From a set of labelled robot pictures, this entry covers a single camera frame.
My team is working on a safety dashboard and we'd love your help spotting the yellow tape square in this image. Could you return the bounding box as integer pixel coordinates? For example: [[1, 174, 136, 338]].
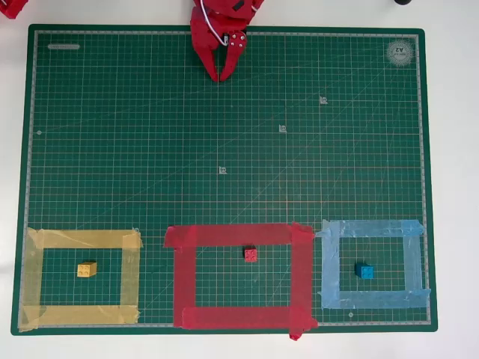
[[17, 226, 144, 333]]

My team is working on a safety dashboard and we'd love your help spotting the blue tape square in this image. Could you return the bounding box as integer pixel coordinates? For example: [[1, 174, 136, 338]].
[[316, 218, 432, 310]]

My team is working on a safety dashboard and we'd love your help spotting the green cutting mat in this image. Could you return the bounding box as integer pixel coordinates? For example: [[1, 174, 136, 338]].
[[10, 24, 438, 337]]

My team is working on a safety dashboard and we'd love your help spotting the white gripper servo cable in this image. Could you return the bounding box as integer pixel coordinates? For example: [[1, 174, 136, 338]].
[[200, 0, 230, 47]]

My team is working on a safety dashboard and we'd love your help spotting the red leader arm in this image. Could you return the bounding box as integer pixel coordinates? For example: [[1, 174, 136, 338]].
[[0, 0, 29, 20]]

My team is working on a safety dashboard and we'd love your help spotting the blue toy brick cube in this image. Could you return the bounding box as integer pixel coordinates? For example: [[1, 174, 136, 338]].
[[354, 262, 375, 280]]

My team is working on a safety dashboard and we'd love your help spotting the yellow toy brick cube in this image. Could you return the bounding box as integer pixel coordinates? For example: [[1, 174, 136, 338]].
[[77, 261, 98, 278]]

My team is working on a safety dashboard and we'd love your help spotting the red tape square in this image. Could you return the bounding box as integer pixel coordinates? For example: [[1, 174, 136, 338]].
[[163, 221, 320, 341]]

